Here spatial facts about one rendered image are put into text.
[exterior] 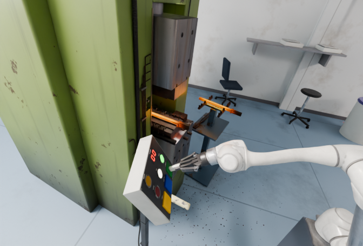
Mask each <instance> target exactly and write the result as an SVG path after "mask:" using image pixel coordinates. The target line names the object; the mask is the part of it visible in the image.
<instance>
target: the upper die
mask: <svg viewBox="0 0 363 246"><path fill-rule="evenodd" d="M186 86H187V79H186V80H185V81H184V82H182V83H181V84H180V85H178V86H176V88H174V89H173V90H168V89H165V88H162V87H159V86H156V85H152V93H153V94H156V95H159V96H161V97H164V98H168V99H171V100H176V99H177V98H178V97H179V96H180V95H181V94H182V93H184V92H185V91H186Z"/></svg>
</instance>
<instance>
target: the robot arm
mask: <svg viewBox="0 0 363 246"><path fill-rule="evenodd" d="M297 161H304V162H312V163H318V164H322V165H327V166H331V167H339V168H341V169H342V170H343V171H344V172H345V173H346V174H347V175H348V177H349V178H350V180H351V186H352V190H353V197H354V200H355V202H356V207H355V211H354V214H352V213H351V212H350V211H348V210H346V209H344V208H331V209H328V210H326V211H325V212H323V213H322V214H321V215H316V221H314V220H312V219H310V218H306V219H305V220H306V222H307V224H308V227H309V230H310V233H311V237H312V243H313V245H314V246H363V146H360V145H327V146H320V147H310V148H295V149H286V150H281V151H274V152H267V153H256V152H250V151H249V150H247V147H246V145H245V143H244V142H243V141H242V140H232V141H228V142H225V143H222V144H220V145H219V146H217V147H213V148H210V149H207V150H206V152H202V153H200V154H196V153H195V152H193V153H192V154H191V155H189V156H187V157H185V158H183V159H181V162H180V163H177V164H175V165H173V166H169V170H170V171H171V172H172V171H174V170H176V171H177V170H181V171H182V172H198V168H199V167H201V166H207V165H210V164H211V165H216V164H219V165H220V167H221V168H222V169H223V170H224V171H226V172H229V173H235V172H239V171H243V170H247V169H248V168H249V167H251V166H264V165H273V164H279V163H287V162H297Z"/></svg>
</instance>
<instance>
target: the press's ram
mask: <svg viewBox="0 0 363 246"><path fill-rule="evenodd" d="M197 24H198V18H195V17H189V16H182V15H175V14H171V13H164V12H163V14H153V65H152V84H153V85H156V86H159V87H162V88H165V89H168V90H173V89H174V88H176V86H178V85H180V84H181V83H182V82H184V81H185V80H186V79H187V78H189V77H190V74H191V67H192V59H193V52H194V44H195V39H196V31H197Z"/></svg>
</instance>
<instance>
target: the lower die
mask: <svg viewBox="0 0 363 246"><path fill-rule="evenodd" d="M152 112H154V113H157V114H160V115H162V116H165V117H167V118H170V119H173V120H176V121H179V122H180V121H181V122H182V119H179V120H178V118H176V117H173V116H171V115H170V116H169V115H168V114H164V113H162V112H161V113H160V112H159V111H156V110H154V109H152ZM155 122H156V125H155V124H154V123H155ZM153 124H154V131H155V132H158V126H159V125H160V124H161V127H160V126H159V133H160V134H163V128H164V127H165V126H166V129H164V136H167V137H169V138H173V136H174V135H175V133H177V132H178V130H179V129H180V127H177V124H174V123H172V122H169V121H167V120H164V119H161V118H159V117H156V116H154V115H152V125H151V130H153Z"/></svg>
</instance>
